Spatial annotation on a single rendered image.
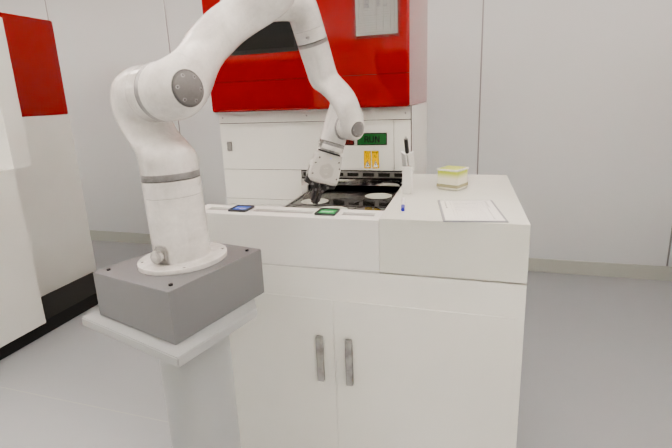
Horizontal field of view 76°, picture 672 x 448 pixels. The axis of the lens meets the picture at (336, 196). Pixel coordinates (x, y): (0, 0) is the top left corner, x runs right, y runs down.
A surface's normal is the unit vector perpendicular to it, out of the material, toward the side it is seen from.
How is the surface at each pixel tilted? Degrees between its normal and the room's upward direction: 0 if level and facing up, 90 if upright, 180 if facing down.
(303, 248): 90
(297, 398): 90
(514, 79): 90
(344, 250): 90
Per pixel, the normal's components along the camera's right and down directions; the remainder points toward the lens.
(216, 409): 0.63, 0.15
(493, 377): -0.29, 0.22
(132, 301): -0.53, 0.21
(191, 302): 0.85, 0.08
